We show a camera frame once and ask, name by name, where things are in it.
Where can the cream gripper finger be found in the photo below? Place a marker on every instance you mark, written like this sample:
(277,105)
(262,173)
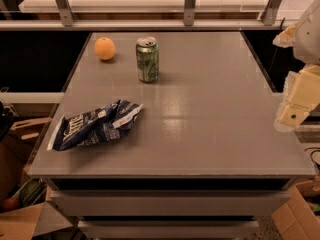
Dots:
(301,95)
(286,38)

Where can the blue chip bag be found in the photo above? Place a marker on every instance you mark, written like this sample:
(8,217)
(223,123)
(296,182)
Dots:
(108,123)

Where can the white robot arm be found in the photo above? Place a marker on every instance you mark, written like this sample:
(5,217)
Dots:
(306,47)

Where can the cardboard box on right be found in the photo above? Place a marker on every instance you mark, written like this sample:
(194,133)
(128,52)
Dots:
(295,220)

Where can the cardboard box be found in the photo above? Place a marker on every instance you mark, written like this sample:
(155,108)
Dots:
(295,220)
(24,210)

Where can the green soda can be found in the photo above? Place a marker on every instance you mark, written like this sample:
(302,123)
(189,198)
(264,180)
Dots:
(147,55)

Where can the upper grey drawer front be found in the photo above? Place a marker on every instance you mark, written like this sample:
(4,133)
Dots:
(169,203)

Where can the grey drawer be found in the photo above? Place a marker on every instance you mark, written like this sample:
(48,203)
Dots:
(169,203)
(143,230)

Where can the orange fruit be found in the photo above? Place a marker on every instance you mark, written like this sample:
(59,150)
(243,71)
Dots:
(104,48)

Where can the lower grey drawer front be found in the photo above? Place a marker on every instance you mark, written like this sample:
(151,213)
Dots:
(143,230)

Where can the green item in box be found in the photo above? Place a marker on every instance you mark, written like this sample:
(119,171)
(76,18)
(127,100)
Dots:
(30,192)

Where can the cardboard box on left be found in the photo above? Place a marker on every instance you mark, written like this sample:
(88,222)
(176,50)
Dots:
(24,210)

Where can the red apple in box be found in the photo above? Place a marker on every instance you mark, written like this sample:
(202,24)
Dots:
(10,204)

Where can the metal railing frame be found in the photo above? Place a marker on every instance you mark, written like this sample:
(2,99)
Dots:
(140,15)

